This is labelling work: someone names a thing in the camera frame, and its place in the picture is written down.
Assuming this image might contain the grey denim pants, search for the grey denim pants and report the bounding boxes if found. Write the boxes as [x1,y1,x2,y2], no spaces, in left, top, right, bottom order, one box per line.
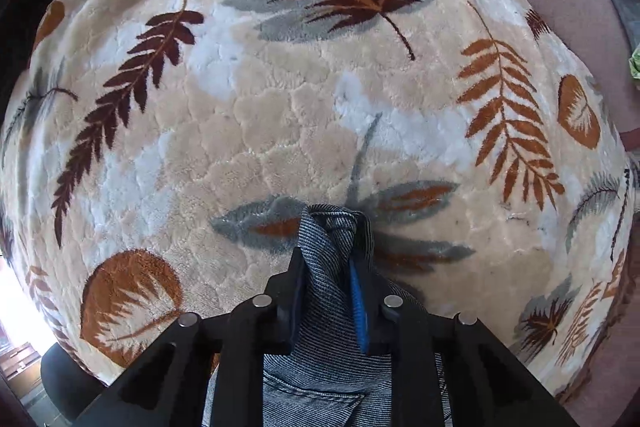
[200,202,454,427]

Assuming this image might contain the leaf-patterned beige blanket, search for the leaf-patterned beige blanket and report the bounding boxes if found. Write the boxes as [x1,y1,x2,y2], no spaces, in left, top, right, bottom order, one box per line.
[1,0,639,395]

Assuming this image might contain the green patterned cloth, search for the green patterned cloth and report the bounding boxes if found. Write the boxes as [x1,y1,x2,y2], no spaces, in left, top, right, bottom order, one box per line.
[628,46,640,84]

